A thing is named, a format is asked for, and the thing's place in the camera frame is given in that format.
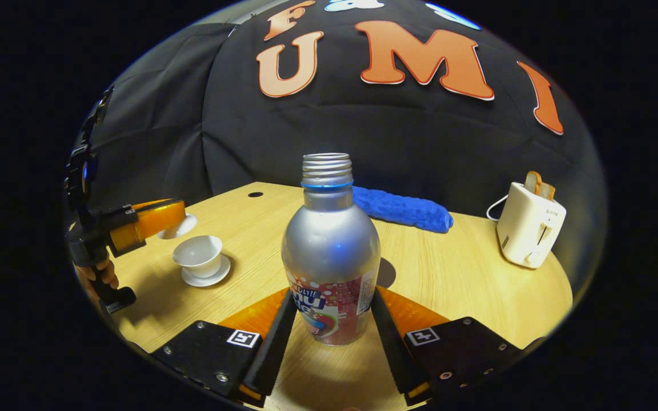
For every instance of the silver water bottle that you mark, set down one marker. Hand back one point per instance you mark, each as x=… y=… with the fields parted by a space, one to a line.
x=329 y=251

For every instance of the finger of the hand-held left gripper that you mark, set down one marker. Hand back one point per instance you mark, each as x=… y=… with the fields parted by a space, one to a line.
x=152 y=225

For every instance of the white toaster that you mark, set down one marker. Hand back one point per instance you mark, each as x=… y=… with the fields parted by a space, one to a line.
x=526 y=228

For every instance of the blue towel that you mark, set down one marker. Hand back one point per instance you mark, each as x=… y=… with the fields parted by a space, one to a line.
x=403 y=210

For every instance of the white saucer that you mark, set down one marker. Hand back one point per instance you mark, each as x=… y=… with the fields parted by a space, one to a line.
x=215 y=278

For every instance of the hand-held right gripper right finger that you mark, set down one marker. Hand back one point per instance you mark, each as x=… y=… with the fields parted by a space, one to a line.
x=389 y=342

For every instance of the bread slice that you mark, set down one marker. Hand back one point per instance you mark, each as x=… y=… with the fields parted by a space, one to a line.
x=532 y=182
x=549 y=191

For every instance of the white teacup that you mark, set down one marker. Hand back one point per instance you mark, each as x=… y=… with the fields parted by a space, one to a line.
x=199 y=254

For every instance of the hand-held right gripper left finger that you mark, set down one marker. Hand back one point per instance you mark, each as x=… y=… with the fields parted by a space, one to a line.
x=275 y=342

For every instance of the black backdrop cloth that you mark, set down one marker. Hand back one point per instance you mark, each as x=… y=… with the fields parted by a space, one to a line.
x=392 y=131

